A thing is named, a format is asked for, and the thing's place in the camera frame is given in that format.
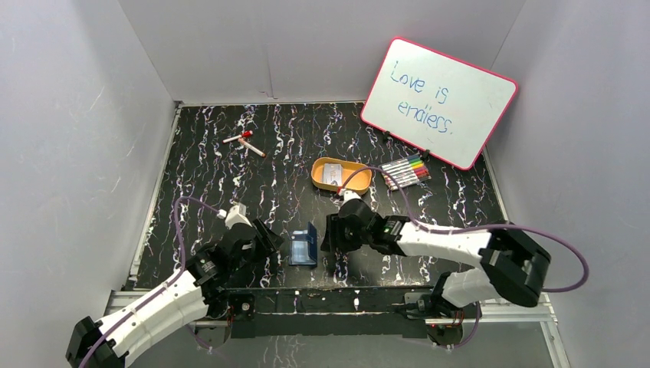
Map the blue leather card holder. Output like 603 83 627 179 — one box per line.
289 222 318 268

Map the orange oval tray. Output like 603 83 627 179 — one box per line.
310 157 373 196

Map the silver credit card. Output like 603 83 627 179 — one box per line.
322 163 343 186

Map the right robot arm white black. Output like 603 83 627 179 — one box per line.
320 199 550 317

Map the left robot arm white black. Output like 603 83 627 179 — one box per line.
65 219 283 367

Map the pack of coloured markers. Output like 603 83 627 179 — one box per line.
379 154 431 191

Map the white marker red tip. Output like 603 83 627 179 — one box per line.
238 138 266 157

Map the red capped marker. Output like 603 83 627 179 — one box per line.
222 130 253 144

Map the pink framed whiteboard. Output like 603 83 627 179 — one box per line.
360 38 519 170

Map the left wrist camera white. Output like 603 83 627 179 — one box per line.
217 202 251 229

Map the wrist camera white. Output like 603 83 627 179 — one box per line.
217 202 251 229
337 188 361 203

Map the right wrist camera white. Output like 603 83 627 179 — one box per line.
337 188 361 203

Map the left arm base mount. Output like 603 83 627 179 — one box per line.
185 292 256 354

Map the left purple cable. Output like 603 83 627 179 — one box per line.
76 196 229 368

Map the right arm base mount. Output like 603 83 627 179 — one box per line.
395 292 482 350

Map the aluminium frame rail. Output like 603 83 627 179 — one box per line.
91 289 570 368

